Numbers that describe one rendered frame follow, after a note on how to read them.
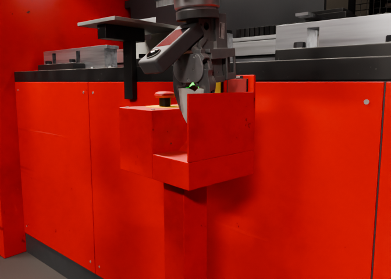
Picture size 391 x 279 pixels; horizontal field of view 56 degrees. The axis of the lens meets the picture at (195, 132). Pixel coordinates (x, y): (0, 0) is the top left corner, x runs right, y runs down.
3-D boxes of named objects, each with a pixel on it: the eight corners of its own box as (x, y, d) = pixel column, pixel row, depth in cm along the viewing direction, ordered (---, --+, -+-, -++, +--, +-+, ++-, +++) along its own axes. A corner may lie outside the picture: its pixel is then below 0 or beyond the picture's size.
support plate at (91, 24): (77, 26, 108) (77, 22, 108) (145, 35, 128) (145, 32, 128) (114, 19, 97) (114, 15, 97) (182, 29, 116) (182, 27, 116)
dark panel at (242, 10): (131, 69, 214) (130, -10, 208) (134, 69, 216) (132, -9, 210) (321, 63, 141) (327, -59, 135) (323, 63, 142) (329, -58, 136)
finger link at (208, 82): (217, 113, 60) (214, 57, 58) (210, 114, 59) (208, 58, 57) (198, 111, 63) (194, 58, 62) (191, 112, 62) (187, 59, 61)
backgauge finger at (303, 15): (280, 22, 99) (280, 3, 98) (319, 32, 118) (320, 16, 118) (324, 17, 91) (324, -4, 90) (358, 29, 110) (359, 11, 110)
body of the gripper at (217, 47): (237, 82, 64) (234, 10, 61) (202, 87, 58) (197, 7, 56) (206, 82, 69) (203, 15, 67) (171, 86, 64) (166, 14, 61)
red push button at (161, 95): (150, 110, 71) (149, 90, 70) (166, 108, 74) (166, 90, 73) (163, 111, 68) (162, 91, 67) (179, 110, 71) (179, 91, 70)
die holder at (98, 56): (44, 71, 175) (43, 51, 174) (56, 72, 179) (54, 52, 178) (107, 69, 142) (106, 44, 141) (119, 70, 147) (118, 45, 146)
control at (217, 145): (120, 168, 71) (117, 75, 69) (182, 157, 82) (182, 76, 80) (188, 191, 57) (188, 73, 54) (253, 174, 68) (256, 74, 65)
